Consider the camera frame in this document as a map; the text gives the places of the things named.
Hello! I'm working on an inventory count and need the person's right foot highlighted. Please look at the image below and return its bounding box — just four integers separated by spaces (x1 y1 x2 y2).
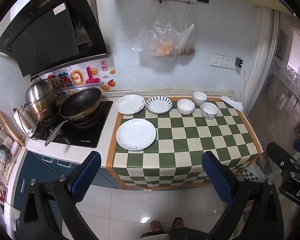
172 217 184 231

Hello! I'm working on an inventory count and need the clear plastic bag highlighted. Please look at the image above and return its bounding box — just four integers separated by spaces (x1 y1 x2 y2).
132 4 181 62

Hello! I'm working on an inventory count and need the cluttered side shelf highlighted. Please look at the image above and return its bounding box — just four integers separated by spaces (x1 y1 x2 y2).
0 119 22 207

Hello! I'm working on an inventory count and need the white plastic bag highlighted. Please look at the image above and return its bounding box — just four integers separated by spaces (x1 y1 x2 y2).
176 4 196 57

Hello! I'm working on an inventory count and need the colourful wall decal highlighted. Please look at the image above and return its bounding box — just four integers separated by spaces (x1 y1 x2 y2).
39 60 117 92

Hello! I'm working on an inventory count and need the wide white bowl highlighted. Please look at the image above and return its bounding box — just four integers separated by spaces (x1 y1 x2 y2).
177 99 196 115

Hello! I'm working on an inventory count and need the sliding glass door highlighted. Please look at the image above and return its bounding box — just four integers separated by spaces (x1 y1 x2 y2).
247 9 300 144

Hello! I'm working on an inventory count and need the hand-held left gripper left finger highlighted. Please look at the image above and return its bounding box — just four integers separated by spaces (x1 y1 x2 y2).
14 151 102 240

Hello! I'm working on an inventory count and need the black gas stove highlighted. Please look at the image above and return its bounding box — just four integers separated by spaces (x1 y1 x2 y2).
31 101 114 148

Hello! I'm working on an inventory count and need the floral print white bowl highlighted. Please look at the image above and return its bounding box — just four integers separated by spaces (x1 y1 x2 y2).
200 102 219 120

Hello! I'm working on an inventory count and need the black wok with handle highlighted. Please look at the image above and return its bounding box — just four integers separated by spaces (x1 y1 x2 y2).
44 87 103 147

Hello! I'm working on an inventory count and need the white wall socket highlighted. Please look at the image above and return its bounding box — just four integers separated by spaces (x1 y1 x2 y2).
210 54 223 68
221 56 237 70

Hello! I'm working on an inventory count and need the wooden cutting board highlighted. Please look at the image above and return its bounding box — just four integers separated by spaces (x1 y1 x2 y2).
0 107 26 147

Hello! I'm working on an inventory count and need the person's foot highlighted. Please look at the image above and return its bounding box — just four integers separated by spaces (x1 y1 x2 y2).
150 220 163 233
172 217 184 231

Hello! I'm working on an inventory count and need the person's clothing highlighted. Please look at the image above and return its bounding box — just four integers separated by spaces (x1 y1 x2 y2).
141 227 208 240

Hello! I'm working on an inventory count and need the person's left foot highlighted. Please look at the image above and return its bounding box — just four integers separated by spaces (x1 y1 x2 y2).
150 220 163 233

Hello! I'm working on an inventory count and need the white folded cloth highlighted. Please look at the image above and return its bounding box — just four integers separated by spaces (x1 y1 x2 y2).
220 95 244 112

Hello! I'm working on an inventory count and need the white floral plate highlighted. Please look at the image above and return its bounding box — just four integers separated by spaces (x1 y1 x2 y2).
115 94 146 116

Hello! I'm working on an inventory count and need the white charger cable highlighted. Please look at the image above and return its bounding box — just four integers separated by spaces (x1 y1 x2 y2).
241 66 247 112

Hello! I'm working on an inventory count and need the green checkered mat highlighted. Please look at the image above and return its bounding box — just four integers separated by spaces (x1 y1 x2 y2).
105 97 263 190

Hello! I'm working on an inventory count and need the steel steamer pot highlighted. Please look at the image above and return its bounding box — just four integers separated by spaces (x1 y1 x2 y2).
24 76 62 122

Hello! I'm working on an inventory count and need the tall white bowl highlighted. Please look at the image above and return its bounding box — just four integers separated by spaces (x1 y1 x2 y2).
192 91 208 106

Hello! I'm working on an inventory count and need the blue striped plate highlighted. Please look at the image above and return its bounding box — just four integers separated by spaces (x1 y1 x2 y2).
145 96 173 115

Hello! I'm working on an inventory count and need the black range hood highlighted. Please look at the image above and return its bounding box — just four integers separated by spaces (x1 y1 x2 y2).
0 0 111 78

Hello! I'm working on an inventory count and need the large white plate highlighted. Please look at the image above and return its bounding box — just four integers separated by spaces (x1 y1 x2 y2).
116 119 157 151

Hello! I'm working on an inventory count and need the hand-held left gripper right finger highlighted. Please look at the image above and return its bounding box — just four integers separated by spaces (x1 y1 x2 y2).
201 151 285 240

